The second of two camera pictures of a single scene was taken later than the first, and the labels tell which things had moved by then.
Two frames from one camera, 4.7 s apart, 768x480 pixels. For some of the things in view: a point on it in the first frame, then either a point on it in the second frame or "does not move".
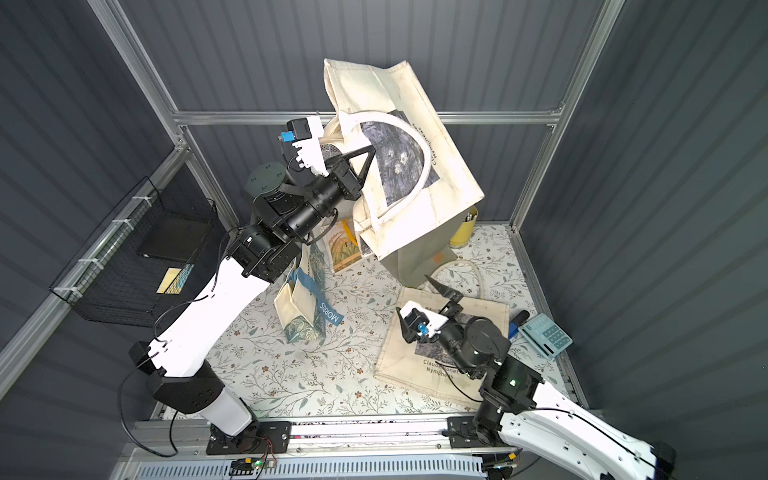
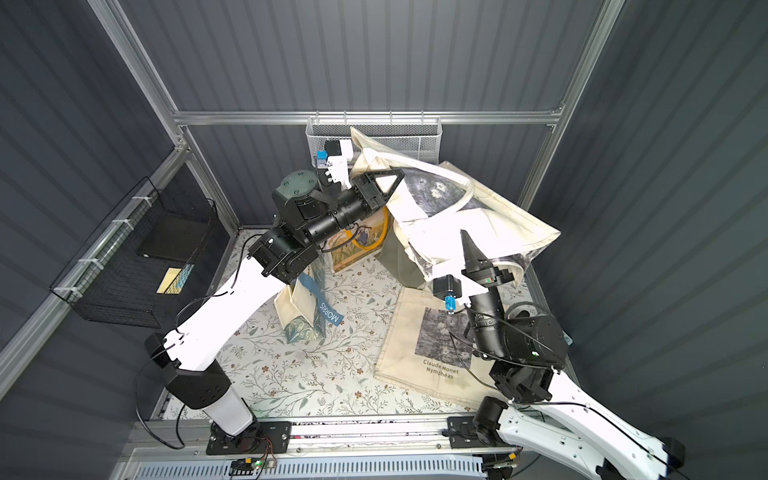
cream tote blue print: (299, 301) does not move
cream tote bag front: (416, 178) -> (435, 202)
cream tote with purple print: (425, 367) does not move
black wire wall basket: (130, 270) does not move
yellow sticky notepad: (169, 283) does not move
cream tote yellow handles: (344, 246) does not move
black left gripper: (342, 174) -> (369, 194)
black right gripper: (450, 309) -> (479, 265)
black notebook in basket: (173, 235) does not move
